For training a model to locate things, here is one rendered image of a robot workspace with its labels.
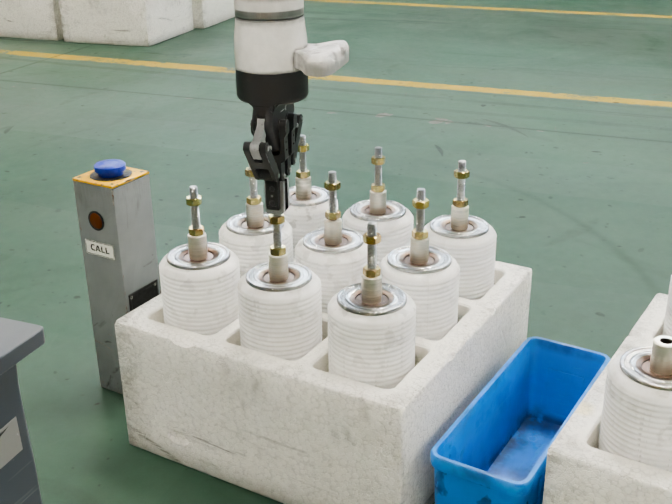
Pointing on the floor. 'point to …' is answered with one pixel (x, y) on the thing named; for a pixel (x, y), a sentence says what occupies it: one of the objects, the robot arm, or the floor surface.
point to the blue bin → (514, 425)
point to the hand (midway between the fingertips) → (276, 194)
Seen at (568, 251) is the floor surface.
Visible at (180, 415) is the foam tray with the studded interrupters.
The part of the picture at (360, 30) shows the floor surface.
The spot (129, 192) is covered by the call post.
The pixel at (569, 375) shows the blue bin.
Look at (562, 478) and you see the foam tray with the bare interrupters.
